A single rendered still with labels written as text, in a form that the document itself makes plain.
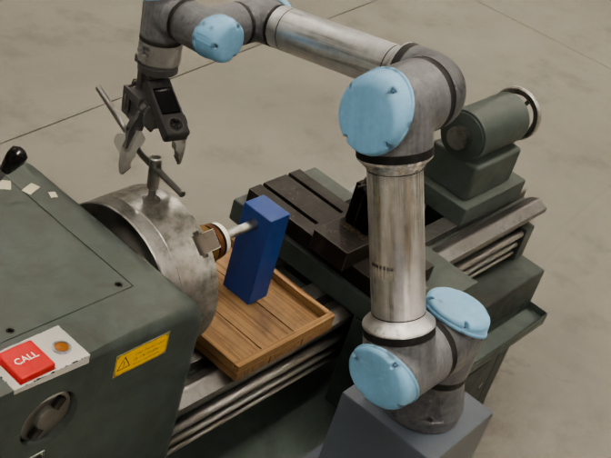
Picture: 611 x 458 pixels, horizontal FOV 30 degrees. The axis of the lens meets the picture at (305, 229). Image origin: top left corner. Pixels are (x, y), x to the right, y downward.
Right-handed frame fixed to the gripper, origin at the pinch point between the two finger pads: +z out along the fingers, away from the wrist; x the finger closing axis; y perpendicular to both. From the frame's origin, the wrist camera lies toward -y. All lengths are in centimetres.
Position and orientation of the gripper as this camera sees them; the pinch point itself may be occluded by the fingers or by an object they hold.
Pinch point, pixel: (152, 168)
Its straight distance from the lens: 209.2
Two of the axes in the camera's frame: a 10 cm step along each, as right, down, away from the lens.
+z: -1.7, 8.4, 5.1
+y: -5.7, -5.1, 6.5
